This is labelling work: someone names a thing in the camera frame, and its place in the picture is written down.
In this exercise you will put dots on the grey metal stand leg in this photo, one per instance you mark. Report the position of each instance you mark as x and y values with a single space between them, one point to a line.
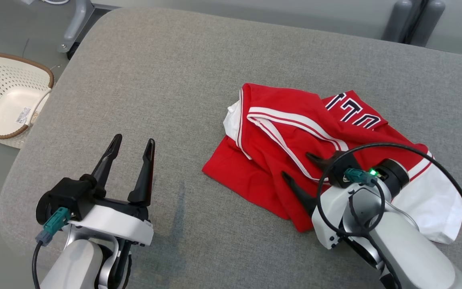
76 24

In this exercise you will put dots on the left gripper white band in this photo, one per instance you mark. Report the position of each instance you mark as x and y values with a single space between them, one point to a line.
126 224

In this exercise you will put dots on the grey metal partition post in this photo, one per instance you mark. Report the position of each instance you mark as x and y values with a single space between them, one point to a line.
414 20

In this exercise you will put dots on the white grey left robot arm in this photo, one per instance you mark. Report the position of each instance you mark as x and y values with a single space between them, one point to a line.
70 265

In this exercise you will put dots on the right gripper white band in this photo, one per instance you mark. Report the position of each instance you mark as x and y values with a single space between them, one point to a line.
335 212

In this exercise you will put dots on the red white basketball jersey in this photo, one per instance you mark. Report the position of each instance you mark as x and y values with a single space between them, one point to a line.
255 176

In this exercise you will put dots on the cream perforated laundry basket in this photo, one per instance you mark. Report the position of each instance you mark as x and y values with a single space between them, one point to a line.
6 100

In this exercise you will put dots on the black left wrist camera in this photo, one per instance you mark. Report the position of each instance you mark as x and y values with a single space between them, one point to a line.
68 194

